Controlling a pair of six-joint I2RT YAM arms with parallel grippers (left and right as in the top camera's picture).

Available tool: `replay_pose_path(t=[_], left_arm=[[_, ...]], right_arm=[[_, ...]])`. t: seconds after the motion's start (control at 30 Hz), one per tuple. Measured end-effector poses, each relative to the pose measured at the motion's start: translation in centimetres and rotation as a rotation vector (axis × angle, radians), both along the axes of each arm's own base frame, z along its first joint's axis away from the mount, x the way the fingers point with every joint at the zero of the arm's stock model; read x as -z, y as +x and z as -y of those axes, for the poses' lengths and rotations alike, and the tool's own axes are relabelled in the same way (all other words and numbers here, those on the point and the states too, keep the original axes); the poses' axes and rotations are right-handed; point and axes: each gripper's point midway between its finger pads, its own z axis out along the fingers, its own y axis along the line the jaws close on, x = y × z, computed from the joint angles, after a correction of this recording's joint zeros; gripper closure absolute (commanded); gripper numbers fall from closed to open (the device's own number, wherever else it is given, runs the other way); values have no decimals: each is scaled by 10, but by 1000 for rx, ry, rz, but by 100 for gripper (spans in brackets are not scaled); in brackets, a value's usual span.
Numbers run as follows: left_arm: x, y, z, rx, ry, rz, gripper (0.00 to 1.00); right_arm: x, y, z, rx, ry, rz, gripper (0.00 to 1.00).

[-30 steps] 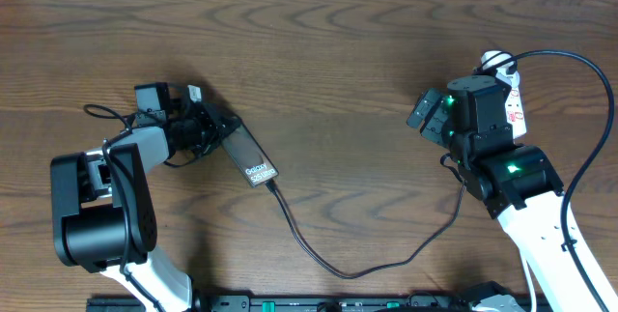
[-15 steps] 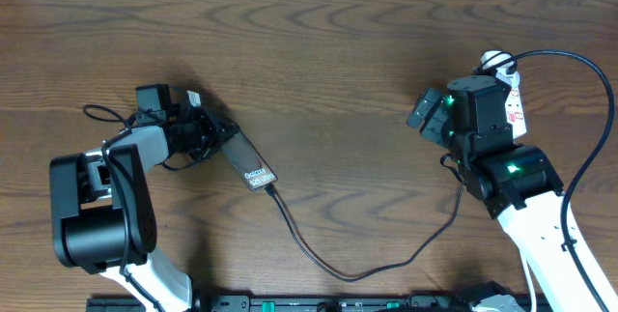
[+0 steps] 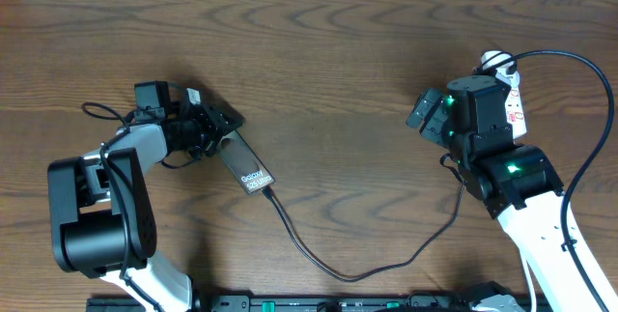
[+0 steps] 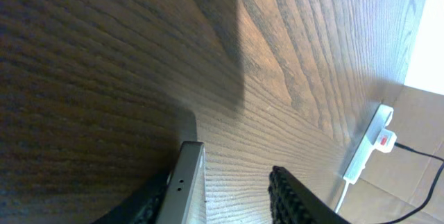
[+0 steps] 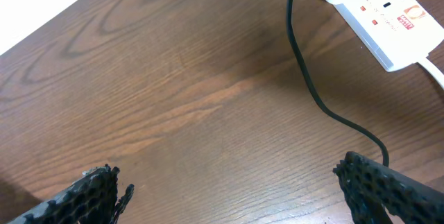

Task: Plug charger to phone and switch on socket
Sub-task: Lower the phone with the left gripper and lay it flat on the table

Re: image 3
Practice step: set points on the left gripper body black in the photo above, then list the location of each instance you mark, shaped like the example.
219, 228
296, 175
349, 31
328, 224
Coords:
200, 132

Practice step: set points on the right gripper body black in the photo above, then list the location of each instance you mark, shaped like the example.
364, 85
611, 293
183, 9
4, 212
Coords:
438, 126

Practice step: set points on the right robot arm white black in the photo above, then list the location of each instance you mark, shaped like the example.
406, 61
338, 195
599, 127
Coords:
478, 120

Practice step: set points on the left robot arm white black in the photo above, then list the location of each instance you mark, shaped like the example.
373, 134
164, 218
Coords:
101, 217

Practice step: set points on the white power strip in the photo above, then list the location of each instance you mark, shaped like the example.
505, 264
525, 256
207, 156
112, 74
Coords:
508, 73

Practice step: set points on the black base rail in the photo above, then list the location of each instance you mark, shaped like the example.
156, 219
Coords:
423, 302

